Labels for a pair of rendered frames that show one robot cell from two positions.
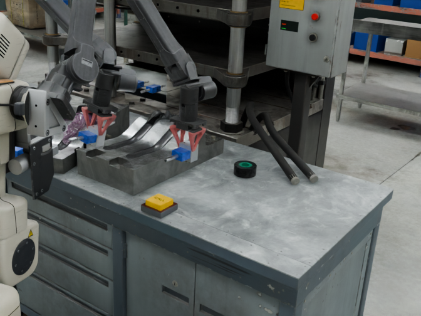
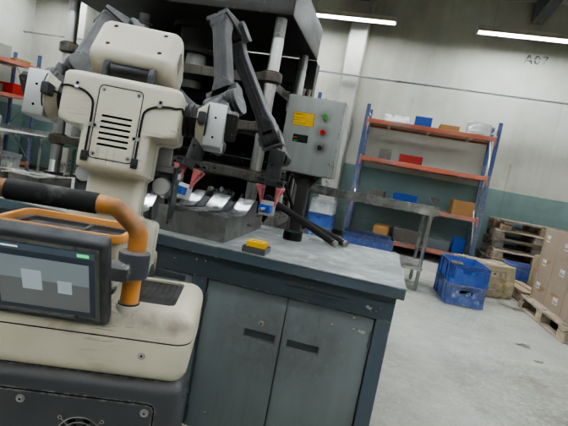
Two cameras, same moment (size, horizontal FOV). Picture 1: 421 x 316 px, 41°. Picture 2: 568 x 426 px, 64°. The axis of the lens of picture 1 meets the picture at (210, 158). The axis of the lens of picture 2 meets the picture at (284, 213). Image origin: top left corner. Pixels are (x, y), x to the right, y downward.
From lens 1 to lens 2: 0.86 m
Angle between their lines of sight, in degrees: 28
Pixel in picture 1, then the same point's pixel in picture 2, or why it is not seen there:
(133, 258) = (214, 305)
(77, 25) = (226, 69)
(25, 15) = not seen: outside the picture
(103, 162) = (191, 213)
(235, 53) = (259, 154)
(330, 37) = (333, 148)
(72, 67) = (234, 97)
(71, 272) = not seen: hidden behind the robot
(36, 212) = not seen: hidden behind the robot
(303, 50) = (310, 157)
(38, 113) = (216, 124)
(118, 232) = (200, 281)
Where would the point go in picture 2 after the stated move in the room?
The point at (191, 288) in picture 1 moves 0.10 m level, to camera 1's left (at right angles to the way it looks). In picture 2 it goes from (279, 325) to (252, 324)
